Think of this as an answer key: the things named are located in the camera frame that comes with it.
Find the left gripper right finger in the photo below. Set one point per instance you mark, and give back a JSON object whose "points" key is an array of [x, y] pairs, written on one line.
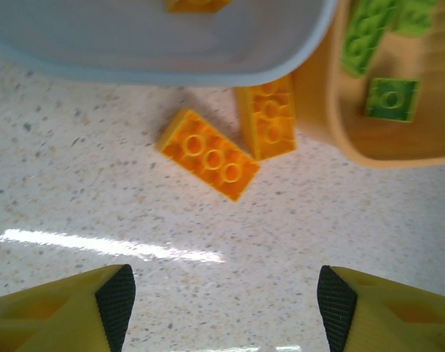
{"points": [[398, 322]]}

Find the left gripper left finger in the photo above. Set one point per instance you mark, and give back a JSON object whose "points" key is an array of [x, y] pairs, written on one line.
{"points": [[53, 322]]}

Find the green square lego brick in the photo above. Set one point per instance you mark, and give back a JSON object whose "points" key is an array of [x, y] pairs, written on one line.
{"points": [[390, 99], [416, 14]]}

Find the orange long lego brick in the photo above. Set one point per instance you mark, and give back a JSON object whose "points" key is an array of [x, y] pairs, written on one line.
{"points": [[211, 161], [271, 121]]}

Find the green long lego brick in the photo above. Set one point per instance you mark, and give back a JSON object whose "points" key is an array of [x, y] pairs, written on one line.
{"points": [[365, 36]]}

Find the yellow lego brick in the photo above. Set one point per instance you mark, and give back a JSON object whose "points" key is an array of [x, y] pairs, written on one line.
{"points": [[196, 5]]}

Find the orange plastic container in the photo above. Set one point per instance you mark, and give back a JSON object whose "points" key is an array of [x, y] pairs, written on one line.
{"points": [[390, 144]]}

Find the white plastic container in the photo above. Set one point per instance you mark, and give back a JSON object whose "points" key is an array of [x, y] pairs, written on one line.
{"points": [[134, 44]]}

